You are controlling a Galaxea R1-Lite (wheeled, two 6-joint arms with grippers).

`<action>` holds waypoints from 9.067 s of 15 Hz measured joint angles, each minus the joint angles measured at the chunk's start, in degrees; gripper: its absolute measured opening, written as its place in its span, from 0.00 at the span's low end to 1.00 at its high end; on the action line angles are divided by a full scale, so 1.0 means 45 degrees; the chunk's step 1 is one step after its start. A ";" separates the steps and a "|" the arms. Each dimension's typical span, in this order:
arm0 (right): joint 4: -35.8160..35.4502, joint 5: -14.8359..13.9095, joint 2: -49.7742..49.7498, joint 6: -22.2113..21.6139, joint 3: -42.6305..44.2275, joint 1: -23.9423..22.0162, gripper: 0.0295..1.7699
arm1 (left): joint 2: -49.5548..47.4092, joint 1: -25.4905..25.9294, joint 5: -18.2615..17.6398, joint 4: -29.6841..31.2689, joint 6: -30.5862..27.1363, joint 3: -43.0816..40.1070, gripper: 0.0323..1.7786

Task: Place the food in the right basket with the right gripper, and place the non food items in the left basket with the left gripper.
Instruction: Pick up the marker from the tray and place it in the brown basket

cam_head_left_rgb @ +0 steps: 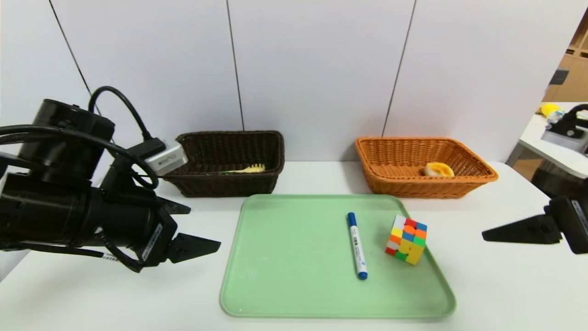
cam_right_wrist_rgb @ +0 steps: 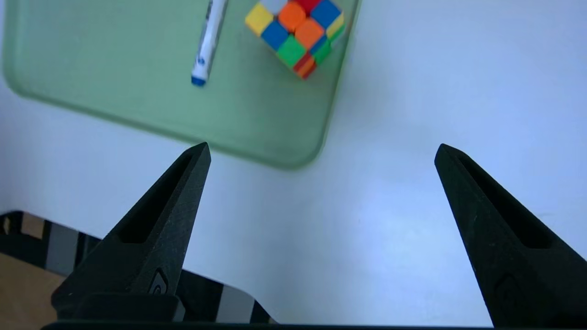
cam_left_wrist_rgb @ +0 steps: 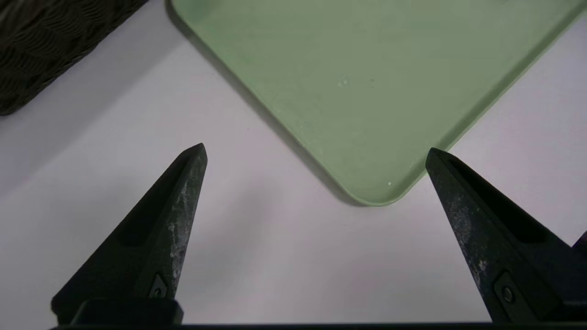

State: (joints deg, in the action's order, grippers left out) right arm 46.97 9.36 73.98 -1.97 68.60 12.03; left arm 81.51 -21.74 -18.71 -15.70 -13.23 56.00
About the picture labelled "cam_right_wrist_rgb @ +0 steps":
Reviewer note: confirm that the white marker with blue cap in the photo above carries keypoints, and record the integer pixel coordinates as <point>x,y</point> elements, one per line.
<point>208,41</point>

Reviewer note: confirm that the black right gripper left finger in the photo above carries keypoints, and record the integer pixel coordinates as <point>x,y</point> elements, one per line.
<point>146,238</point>

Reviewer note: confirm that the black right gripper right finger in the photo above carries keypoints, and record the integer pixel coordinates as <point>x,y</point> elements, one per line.
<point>513,256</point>

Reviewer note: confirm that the pale green plastic tray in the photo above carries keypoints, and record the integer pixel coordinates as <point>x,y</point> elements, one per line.
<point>137,68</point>

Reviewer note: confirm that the multicoloured puzzle cube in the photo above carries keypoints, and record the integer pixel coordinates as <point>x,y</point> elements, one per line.
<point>298,34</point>

